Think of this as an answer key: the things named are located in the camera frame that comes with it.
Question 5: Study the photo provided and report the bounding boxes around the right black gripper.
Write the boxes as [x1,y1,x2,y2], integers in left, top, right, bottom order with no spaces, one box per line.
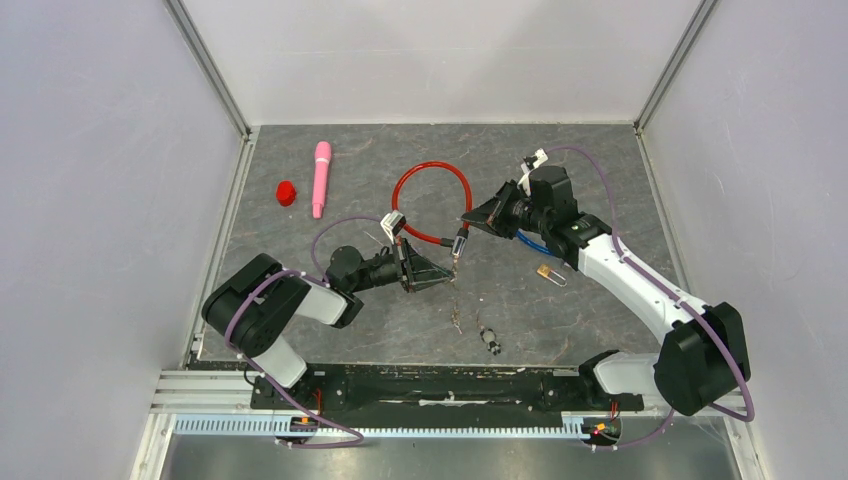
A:
[464,179,550,241]

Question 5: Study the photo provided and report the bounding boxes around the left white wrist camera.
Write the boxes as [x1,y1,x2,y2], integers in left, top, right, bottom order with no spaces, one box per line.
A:
[380,210,406,244]

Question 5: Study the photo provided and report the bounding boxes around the blue cable lock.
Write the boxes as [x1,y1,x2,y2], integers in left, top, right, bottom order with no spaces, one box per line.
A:
[515,230,554,257]

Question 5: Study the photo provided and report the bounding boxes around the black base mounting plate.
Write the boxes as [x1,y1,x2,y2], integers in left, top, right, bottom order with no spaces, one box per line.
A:
[288,363,644,430]

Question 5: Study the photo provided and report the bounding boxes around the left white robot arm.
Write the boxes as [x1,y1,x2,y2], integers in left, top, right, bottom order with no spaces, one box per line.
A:
[201,238,455,408]

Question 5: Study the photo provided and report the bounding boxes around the red cable lock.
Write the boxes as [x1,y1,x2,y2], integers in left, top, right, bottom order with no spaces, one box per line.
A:
[390,161,473,260]

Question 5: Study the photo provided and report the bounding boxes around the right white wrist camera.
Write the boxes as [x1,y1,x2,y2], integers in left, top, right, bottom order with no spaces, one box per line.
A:
[518,149,548,196]

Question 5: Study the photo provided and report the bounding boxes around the blue slotted cable duct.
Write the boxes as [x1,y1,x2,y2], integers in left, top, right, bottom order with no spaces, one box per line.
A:
[173,413,590,440]

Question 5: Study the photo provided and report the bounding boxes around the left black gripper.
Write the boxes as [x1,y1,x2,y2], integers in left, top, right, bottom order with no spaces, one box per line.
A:
[349,236,454,293]

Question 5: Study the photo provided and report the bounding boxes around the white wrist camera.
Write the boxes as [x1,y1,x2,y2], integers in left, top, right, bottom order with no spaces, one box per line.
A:
[518,149,548,196]
[380,210,406,244]

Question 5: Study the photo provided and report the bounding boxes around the red round cap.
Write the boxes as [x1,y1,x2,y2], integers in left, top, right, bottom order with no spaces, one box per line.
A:
[275,180,297,207]

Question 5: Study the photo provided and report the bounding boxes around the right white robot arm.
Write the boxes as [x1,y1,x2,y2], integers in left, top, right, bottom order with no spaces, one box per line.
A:
[462,166,753,421]

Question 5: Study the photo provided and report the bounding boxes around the pink cylindrical tube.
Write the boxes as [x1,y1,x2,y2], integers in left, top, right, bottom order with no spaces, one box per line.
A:
[312,141,332,219]

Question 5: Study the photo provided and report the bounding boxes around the small black key bunch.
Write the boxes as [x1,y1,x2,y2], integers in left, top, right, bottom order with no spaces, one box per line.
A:
[477,322,502,356]

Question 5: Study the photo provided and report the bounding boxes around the brass padlock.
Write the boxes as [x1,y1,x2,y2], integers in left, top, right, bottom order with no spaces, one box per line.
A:
[536,264,567,288]

